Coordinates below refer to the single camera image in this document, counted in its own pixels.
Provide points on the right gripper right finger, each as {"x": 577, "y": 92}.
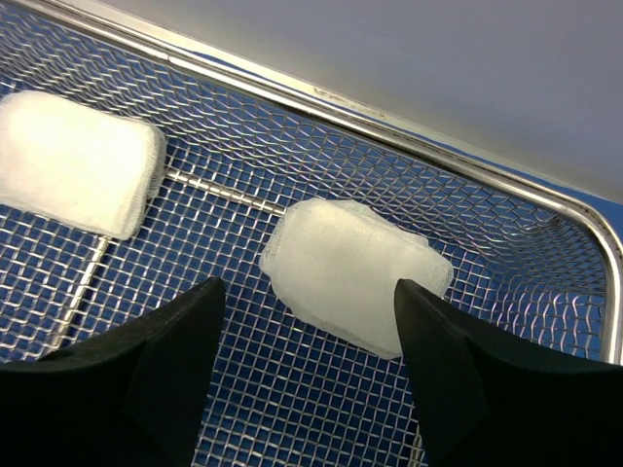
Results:
{"x": 485, "y": 397}

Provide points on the white gauze roll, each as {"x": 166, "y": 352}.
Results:
{"x": 335, "y": 264}
{"x": 82, "y": 167}

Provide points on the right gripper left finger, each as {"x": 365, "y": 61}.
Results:
{"x": 131, "y": 396}

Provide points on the steel mesh instrument tray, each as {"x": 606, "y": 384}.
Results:
{"x": 526, "y": 258}

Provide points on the blue surgical drape cloth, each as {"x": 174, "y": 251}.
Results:
{"x": 260, "y": 74}

